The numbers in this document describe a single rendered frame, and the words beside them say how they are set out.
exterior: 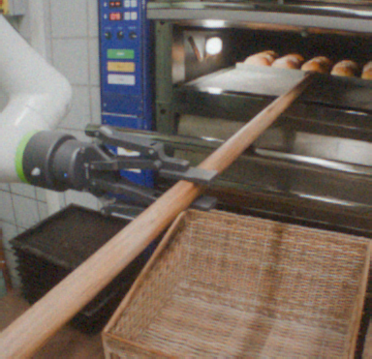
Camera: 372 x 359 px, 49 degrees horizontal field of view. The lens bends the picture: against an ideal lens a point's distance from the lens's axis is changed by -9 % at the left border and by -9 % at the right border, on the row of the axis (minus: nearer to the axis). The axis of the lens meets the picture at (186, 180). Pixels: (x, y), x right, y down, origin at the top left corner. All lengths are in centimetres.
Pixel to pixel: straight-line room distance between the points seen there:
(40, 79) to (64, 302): 49
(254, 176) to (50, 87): 63
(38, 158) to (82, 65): 76
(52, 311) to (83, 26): 111
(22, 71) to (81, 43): 63
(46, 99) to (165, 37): 54
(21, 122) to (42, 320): 45
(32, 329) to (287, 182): 93
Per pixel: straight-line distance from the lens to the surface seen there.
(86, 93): 141
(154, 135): 86
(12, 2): 150
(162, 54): 124
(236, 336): 122
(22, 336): 35
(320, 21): 94
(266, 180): 119
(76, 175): 64
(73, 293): 38
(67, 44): 143
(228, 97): 118
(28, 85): 78
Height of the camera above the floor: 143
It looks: 23 degrees down
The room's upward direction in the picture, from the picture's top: straight up
